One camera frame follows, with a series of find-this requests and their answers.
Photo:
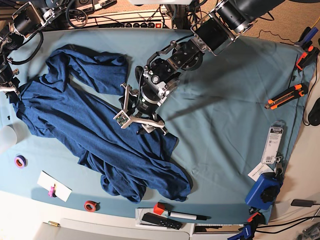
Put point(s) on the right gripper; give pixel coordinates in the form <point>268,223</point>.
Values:
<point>9,83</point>

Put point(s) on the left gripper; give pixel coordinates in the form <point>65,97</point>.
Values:
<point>141,105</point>

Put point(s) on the blue t-shirt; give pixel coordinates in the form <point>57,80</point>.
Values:
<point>128,163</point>

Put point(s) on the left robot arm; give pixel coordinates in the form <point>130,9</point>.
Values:
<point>159,77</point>

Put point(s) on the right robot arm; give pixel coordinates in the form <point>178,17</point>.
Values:
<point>27,21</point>

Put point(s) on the translucent plastic cup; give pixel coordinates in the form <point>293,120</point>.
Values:
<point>8,138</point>

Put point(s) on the purple tape roll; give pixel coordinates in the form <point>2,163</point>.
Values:
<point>20,161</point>

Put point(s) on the light blue table cloth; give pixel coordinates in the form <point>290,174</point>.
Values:
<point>218,115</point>

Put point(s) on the red cube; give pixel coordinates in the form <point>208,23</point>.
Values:
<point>159,208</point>

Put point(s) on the black remote control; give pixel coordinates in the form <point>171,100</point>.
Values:
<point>161,221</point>

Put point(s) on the red tape roll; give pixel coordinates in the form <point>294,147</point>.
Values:
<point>91,206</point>

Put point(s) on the white card with pink clip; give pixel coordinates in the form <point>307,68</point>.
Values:
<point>54,187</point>

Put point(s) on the white black marker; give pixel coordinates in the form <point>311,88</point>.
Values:
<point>187,216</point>

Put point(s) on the white paper card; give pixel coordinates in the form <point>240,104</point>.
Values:
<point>258,170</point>

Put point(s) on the blister pack with tool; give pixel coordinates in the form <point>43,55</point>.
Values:
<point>272,143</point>

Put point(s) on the blue box with black knob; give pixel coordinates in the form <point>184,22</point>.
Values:
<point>264,191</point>

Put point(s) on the orange clamp bottom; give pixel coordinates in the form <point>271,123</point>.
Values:
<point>256,215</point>

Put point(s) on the orange black utility knife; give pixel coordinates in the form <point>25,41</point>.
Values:
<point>294,92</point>

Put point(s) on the blue clamp bottom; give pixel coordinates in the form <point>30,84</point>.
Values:
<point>247,233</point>

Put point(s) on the orange black clamp right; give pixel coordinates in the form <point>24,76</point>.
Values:
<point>307,57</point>

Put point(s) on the black computer mouse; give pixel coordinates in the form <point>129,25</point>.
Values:
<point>313,117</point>

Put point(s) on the blue black clamp top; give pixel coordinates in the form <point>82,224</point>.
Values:
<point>306,36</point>

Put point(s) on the black small device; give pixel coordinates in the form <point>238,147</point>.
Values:
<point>302,203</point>

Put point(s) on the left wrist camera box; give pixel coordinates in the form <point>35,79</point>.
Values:
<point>122,119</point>

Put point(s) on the power strip with red switch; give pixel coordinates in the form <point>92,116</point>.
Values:
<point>150,18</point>

